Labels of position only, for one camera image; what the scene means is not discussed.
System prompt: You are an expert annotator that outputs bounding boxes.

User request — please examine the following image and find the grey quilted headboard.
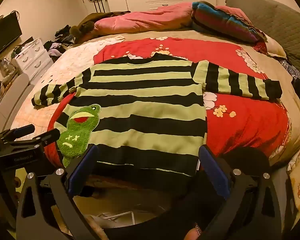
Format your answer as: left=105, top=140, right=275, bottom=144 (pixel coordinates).
left=225, top=0, right=300, bottom=71

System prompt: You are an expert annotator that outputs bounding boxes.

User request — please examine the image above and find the green black striped frog sweater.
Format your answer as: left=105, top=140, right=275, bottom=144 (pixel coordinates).
left=31, top=52, right=283, bottom=178

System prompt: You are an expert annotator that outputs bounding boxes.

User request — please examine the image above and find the beige pillow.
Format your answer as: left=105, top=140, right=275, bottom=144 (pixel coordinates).
left=262, top=36, right=288, bottom=58

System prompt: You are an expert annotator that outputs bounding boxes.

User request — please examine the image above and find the white drawer unit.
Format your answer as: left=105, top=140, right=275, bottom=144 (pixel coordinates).
left=14, top=38, right=53, bottom=77

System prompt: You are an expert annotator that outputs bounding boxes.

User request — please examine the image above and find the dark blue floral cloth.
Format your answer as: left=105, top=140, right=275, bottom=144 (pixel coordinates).
left=277, top=56, right=300, bottom=97

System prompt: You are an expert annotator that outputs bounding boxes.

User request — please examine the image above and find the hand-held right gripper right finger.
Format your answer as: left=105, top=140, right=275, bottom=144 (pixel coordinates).
left=198, top=144, right=283, bottom=240

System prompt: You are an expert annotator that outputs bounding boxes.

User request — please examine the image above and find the brown fur-trimmed coat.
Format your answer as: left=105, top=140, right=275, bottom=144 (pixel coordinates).
left=70, top=11, right=131, bottom=43

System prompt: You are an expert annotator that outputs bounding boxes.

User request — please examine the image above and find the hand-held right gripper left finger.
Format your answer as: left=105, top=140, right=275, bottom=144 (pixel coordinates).
left=16, top=144, right=103, bottom=240

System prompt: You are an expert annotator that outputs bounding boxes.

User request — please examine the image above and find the colourful striped blanket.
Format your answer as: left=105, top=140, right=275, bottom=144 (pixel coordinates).
left=191, top=1, right=268, bottom=43

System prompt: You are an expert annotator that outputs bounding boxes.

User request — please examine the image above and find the pile of clothes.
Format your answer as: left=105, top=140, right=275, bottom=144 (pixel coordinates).
left=44, top=25, right=76, bottom=58

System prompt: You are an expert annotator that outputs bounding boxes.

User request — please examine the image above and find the pink quilt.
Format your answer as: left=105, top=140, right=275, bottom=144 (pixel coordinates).
left=94, top=2, right=253, bottom=35

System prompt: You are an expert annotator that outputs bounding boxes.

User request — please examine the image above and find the black television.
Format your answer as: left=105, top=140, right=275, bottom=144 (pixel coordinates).
left=0, top=12, right=23, bottom=63

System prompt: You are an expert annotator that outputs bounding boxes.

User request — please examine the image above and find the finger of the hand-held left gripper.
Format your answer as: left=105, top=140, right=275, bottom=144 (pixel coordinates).
left=9, top=128, right=62, bottom=148
left=0, top=124, right=36, bottom=143

